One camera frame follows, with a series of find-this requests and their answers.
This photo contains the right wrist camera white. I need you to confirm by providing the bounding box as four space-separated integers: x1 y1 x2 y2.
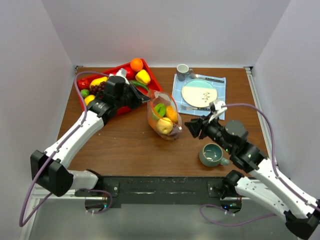
208 99 228 123

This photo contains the clear zip top bag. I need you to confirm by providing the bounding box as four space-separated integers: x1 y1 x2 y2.
147 89 183 141

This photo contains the orange yellow mango toy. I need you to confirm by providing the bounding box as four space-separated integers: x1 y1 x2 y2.
165 105 178 124

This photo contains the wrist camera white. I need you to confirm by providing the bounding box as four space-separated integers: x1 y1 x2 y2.
115 67 127 78
208 99 228 123

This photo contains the green chili pepper toy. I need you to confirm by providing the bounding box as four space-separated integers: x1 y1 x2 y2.
129 80 149 92

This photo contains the green ceramic mug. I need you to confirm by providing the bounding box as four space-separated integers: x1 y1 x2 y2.
198 143 230 168

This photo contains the aluminium frame rail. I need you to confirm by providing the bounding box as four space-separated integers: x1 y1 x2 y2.
35 172 93 198

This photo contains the blue cream plate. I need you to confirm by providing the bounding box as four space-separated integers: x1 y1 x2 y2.
181 79 218 108

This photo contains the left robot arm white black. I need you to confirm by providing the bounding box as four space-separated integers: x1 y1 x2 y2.
30 75 150 197

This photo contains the grey white cup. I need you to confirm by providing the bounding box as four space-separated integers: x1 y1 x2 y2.
176 63 193 82

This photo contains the green bell pepper toy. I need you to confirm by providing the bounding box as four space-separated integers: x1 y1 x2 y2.
152 103 167 119

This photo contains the orange fruit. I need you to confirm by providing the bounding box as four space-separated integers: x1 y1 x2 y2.
130 58 144 72

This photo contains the metal spoon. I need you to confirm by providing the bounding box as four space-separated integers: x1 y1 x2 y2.
190 73 225 83

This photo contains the red plastic tray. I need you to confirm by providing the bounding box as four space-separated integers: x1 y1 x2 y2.
73 58 163 116

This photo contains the yellow round fruit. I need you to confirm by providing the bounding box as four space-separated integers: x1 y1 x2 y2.
84 94 96 106

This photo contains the orange tangerine toy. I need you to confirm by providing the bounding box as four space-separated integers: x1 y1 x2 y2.
148 117 159 132

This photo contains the purple grapes bunch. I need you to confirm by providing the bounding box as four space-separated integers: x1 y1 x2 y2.
89 81 106 96

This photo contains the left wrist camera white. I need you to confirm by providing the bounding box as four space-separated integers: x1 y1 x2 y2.
115 67 127 78

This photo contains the yellow lemon toy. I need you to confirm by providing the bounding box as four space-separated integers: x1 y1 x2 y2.
156 117 173 135

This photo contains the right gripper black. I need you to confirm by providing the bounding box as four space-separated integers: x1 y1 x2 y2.
183 110 233 153

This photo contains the green lime toy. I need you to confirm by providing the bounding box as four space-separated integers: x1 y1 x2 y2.
80 89 90 99

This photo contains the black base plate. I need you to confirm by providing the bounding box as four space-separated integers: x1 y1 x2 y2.
75 176 245 210

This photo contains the dark red plum toy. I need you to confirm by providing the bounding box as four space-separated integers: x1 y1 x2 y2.
170 124 183 136

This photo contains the yellow pepper toy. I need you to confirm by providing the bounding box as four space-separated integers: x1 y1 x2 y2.
135 69 151 86

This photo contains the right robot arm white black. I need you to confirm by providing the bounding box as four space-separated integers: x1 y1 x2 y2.
185 116 320 240

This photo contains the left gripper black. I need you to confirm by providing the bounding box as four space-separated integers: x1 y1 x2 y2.
115 80 151 110

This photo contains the red apple toy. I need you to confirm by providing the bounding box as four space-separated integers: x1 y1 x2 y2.
124 66 137 80

